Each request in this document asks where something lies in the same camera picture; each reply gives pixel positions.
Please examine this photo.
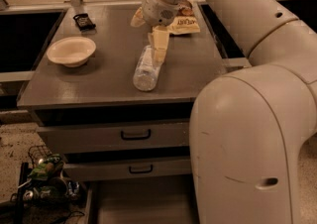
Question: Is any cream ceramic bowl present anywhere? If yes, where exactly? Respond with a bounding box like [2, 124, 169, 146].
[46, 37, 96, 67]

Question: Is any brown and yellow snack bag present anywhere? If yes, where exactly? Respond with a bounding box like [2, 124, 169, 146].
[167, 0, 200, 35]

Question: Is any grey middle drawer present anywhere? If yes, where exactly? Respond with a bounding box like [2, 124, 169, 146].
[64, 157, 191, 181]

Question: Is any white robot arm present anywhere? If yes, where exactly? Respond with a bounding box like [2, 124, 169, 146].
[142, 0, 317, 224]

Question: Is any grey top drawer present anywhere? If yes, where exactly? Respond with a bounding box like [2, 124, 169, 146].
[38, 121, 189, 154]

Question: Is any grey drawer cabinet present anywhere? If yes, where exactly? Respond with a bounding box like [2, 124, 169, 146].
[17, 2, 229, 224]

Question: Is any soda can in basket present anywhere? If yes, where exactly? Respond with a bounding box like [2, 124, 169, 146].
[67, 181, 80, 199]

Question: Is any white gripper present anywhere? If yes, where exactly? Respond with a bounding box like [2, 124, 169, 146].
[131, 0, 178, 63]

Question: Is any small black snack packet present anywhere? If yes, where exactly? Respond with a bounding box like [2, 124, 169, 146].
[73, 13, 96, 31]

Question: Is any clear plastic water bottle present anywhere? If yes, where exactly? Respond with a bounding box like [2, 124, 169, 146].
[133, 46, 160, 92]

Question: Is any green chip bag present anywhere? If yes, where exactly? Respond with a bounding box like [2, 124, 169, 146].
[28, 154, 64, 181]

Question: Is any grey open bottom drawer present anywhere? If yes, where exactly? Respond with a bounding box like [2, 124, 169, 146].
[81, 174, 199, 224]

